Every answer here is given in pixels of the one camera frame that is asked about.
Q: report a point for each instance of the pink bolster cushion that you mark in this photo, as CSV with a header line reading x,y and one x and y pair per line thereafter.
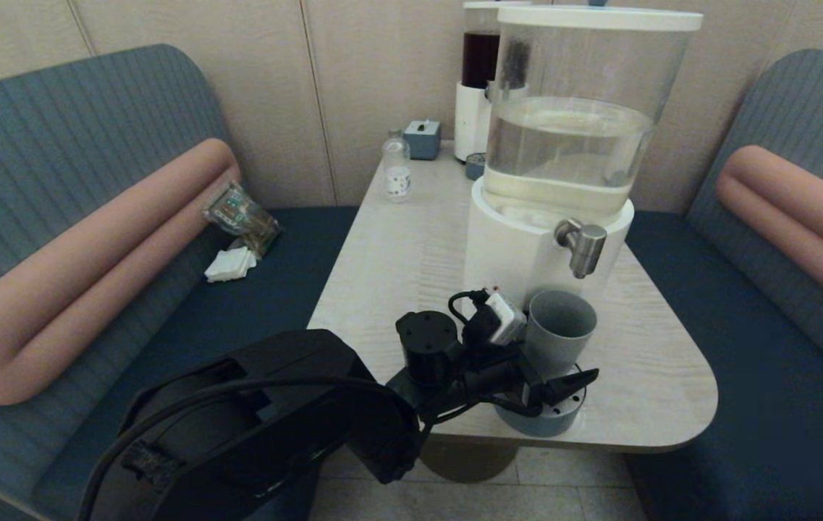
x,y
795,210
93,268

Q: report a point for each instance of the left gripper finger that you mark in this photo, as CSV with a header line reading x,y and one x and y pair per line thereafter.
x,y
570,385

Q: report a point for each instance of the crinkled snack bag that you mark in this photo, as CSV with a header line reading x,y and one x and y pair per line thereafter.
x,y
241,215

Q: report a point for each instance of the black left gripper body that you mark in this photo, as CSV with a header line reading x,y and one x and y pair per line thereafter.
x,y
501,387

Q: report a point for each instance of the clear glass bottle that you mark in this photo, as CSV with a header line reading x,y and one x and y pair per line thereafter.
x,y
397,170

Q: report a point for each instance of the small blue drip tray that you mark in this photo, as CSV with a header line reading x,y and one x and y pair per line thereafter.
x,y
476,166

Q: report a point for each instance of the round blue perforated drip tray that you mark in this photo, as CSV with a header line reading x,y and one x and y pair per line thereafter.
x,y
549,423

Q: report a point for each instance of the metal dispenser tap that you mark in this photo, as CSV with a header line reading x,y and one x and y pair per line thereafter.
x,y
585,250

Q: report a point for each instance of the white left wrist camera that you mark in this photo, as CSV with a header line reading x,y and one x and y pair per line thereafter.
x,y
507,318

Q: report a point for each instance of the grey-blue plastic cup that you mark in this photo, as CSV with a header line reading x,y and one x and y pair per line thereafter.
x,y
563,325

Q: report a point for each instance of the table pedestal base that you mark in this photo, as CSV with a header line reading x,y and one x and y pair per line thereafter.
x,y
476,463

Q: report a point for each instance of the blue bench sofa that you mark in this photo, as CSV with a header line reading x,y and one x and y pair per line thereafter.
x,y
93,145
744,376

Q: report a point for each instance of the white napkin stack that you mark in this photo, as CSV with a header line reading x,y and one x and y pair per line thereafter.
x,y
231,264

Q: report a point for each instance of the dark drink dispenser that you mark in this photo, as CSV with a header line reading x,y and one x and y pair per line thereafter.
x,y
473,123

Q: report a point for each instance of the blue-grey tissue box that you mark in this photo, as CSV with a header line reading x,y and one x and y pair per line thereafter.
x,y
423,140

